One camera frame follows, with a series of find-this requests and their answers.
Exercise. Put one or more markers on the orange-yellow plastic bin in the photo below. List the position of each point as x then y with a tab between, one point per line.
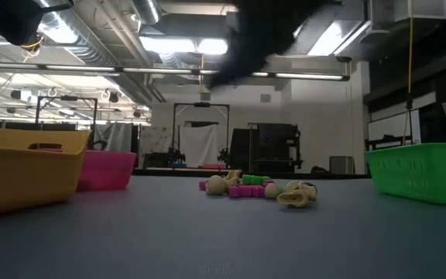
21	178

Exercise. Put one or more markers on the grey waste bin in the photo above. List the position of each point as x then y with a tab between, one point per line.
341	164

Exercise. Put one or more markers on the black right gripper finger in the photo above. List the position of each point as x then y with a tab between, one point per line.
238	67

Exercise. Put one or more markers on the grey hanging cloth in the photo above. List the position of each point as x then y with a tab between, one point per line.
114	135

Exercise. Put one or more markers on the bright slanted ceiling light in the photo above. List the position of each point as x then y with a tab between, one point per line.
335	36

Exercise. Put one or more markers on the green plastic basket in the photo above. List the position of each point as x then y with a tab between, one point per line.
412	170

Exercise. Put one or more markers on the silver ribbed ventilation duct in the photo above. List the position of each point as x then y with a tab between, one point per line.
91	46

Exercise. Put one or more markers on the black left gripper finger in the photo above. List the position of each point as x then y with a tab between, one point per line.
29	19
4	19

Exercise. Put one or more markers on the white board panel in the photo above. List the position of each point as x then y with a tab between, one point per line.
389	126

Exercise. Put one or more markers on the bright ceiling light panel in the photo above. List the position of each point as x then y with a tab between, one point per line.
169	44

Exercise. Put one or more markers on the round silver duct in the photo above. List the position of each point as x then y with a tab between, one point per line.
147	11

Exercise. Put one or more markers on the white hanging cloth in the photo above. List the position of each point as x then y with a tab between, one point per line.
201	143

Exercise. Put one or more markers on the black equipment cabinet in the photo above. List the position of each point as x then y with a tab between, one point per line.
269	147

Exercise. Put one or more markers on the tall black gantry frame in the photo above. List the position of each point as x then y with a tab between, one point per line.
201	104

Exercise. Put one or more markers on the pink plastic bowl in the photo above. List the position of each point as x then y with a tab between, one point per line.
107	170

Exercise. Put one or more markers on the long fluorescent light fixture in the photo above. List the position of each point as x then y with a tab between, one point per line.
79	68

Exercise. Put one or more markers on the small robot arm green light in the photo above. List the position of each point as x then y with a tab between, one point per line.
223	155

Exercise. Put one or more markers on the green figure toy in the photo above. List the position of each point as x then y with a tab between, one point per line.
282	189
256	179

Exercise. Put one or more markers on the pink figure toy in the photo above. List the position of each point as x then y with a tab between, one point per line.
203	185
246	191
269	182

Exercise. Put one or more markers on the small black robot arm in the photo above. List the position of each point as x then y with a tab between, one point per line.
176	157

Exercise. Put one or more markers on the pink tray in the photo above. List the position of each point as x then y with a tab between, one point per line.
213	166

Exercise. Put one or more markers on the black pipe frame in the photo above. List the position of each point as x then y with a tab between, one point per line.
66	98

